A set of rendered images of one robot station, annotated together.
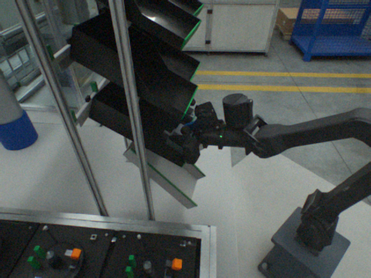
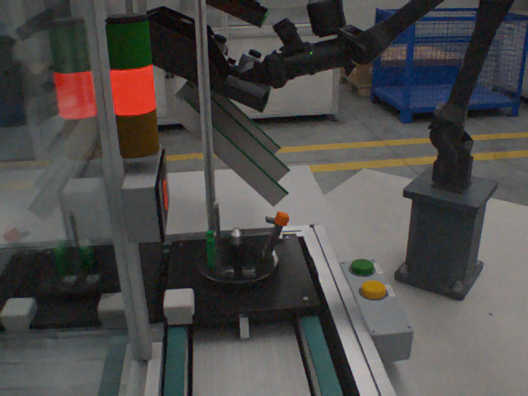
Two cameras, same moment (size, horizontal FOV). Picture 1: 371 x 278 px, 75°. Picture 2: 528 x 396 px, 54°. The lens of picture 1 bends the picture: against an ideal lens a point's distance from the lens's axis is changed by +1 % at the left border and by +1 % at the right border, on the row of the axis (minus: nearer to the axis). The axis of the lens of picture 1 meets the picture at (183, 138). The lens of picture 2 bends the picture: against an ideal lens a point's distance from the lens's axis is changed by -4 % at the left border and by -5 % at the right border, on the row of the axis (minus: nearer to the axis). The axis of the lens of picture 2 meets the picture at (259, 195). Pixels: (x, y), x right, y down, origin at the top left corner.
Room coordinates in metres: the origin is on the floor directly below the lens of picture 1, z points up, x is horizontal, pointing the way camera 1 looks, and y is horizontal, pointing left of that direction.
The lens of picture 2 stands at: (-0.54, 0.20, 1.47)
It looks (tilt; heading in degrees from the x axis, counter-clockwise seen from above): 24 degrees down; 349
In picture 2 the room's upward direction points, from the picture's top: 1 degrees counter-clockwise
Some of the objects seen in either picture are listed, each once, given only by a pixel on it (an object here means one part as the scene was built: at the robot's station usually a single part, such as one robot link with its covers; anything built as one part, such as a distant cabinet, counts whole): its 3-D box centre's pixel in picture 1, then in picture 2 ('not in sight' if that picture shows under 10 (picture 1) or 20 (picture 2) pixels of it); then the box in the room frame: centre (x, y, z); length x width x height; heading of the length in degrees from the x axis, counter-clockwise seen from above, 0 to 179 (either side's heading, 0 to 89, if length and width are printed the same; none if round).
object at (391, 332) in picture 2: not in sight; (371, 306); (0.15, -0.11, 0.93); 0.21 x 0.07 x 0.06; 174
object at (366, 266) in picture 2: not in sight; (362, 268); (0.22, -0.12, 0.96); 0.04 x 0.04 x 0.02
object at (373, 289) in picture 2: not in sight; (373, 291); (0.15, -0.11, 0.96); 0.04 x 0.04 x 0.02
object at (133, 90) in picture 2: not in sight; (132, 88); (0.07, 0.23, 1.33); 0.05 x 0.05 x 0.05
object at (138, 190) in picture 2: not in sight; (135, 124); (0.07, 0.23, 1.29); 0.12 x 0.05 x 0.25; 174
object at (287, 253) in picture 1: (299, 256); (445, 231); (0.31, -0.33, 0.96); 0.15 x 0.15 x 0.20; 42
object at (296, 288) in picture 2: (149, 277); (238, 274); (0.25, 0.09, 0.96); 0.24 x 0.24 x 0.02; 84
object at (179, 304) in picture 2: not in sight; (179, 307); (0.16, 0.20, 0.97); 0.05 x 0.05 x 0.04; 84
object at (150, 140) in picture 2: not in sight; (136, 130); (0.07, 0.23, 1.28); 0.05 x 0.05 x 0.05
